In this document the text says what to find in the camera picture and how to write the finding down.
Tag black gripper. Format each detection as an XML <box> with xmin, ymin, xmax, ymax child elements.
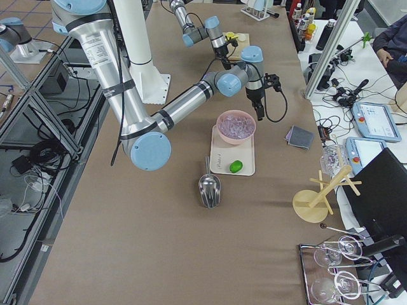
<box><xmin>245</xmin><ymin>73</ymin><xmax>281</xmax><ymax>121</ymax></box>
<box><xmin>213</xmin><ymin>35</ymin><xmax>238</xmax><ymax>70</ymax></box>

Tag clear ice cubes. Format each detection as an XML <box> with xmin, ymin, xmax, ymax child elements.
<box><xmin>219</xmin><ymin>116</ymin><xmax>255</xmax><ymax>139</ymax></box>

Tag pink bowl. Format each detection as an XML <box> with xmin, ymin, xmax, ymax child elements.
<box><xmin>216</xmin><ymin>110</ymin><xmax>256</xmax><ymax>145</ymax></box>

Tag stainless steel ice scoop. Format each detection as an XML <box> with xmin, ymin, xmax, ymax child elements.
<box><xmin>198</xmin><ymin>156</ymin><xmax>221</xmax><ymax>208</ymax></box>

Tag wooden cutting board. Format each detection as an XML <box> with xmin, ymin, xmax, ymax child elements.
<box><xmin>223</xmin><ymin>32</ymin><xmax>250</xmax><ymax>61</ymax></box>

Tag grey folded cloth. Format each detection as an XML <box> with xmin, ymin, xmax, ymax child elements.
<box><xmin>285</xmin><ymin>126</ymin><xmax>315</xmax><ymax>150</ymax></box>

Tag white cup rack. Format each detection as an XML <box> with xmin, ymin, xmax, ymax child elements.
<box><xmin>240</xmin><ymin>0</ymin><xmax>279</xmax><ymax>21</ymax></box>

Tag beige serving tray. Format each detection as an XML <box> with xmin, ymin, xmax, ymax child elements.
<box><xmin>209</xmin><ymin>126</ymin><xmax>256</xmax><ymax>176</ymax></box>

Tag green lime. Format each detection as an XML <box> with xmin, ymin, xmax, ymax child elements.
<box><xmin>229</xmin><ymin>160</ymin><xmax>244</xmax><ymax>173</ymax></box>

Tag clear plastic bag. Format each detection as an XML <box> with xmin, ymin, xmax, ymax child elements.
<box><xmin>320</xmin><ymin>144</ymin><xmax>349</xmax><ymax>177</ymax></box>

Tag black thermos bottle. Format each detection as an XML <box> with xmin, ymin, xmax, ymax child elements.
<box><xmin>315</xmin><ymin>19</ymin><xmax>336</xmax><ymax>51</ymax></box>

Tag near blue teach pendant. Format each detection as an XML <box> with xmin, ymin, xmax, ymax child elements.
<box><xmin>345</xmin><ymin>137</ymin><xmax>387</xmax><ymax>175</ymax></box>

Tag blue teach pendant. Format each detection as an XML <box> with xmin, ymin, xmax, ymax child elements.
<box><xmin>352</xmin><ymin>102</ymin><xmax>402</xmax><ymax>142</ymax></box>
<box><xmin>345</xmin><ymin>137</ymin><xmax>387</xmax><ymax>175</ymax></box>

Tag wooden cup tree stand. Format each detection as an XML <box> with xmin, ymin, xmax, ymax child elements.
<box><xmin>293</xmin><ymin>165</ymin><xmax>362</xmax><ymax>223</ymax></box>

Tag far blue teach pendant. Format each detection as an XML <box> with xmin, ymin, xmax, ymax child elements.
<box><xmin>352</xmin><ymin>102</ymin><xmax>402</xmax><ymax>142</ymax></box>

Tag black monitor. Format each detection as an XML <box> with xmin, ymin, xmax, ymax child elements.
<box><xmin>341</xmin><ymin>147</ymin><xmax>407</xmax><ymax>255</ymax></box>

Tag person in dark jacket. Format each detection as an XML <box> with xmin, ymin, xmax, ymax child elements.
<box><xmin>372</xmin><ymin>15</ymin><xmax>406</xmax><ymax>89</ymax></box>

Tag wine glass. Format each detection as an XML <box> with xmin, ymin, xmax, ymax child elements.
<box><xmin>314</xmin><ymin>243</ymin><xmax>342</xmax><ymax>268</ymax></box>
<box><xmin>311</xmin><ymin>278</ymin><xmax>338</xmax><ymax>304</ymax></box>

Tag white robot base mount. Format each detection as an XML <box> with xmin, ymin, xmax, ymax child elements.
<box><xmin>113</xmin><ymin>0</ymin><xmax>170</xmax><ymax>104</ymax></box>

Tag aluminium frame post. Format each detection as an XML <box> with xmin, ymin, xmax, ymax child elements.
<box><xmin>304</xmin><ymin>0</ymin><xmax>360</xmax><ymax>100</ymax></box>

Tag wire glass rack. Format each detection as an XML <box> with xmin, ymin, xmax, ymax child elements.
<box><xmin>300</xmin><ymin>222</ymin><xmax>388</xmax><ymax>304</ymax></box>

